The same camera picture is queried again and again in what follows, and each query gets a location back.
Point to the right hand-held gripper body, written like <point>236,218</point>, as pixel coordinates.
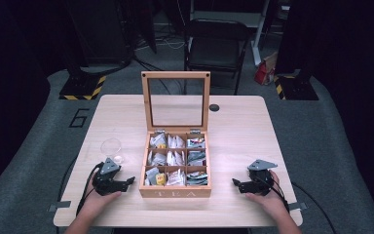
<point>260,177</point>

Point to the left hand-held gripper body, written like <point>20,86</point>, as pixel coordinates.
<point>105,182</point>

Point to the person's left hand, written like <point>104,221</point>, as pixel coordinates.
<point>99,201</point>

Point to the person's right hand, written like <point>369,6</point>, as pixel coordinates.
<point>271,201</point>

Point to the yellow tea bag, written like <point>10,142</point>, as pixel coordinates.
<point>160,178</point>

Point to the clear glass cup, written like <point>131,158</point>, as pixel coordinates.
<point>111,148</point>

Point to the assorted tea bag packets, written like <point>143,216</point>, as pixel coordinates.
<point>175,177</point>

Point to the wooden tea box with lid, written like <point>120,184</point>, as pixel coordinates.
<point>175,193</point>

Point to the black round table grommet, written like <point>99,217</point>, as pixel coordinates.
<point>214,107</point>

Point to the black yellow-striped stand base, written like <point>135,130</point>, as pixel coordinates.
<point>297,87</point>
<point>82,87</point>

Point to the red bag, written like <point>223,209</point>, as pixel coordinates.
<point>263,73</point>

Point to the black folding chair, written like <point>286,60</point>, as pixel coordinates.
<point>216,48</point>

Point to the white desk leg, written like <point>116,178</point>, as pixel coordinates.
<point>260,35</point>

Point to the grey metal table bracket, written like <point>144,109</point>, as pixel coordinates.
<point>298,206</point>
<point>60,205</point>

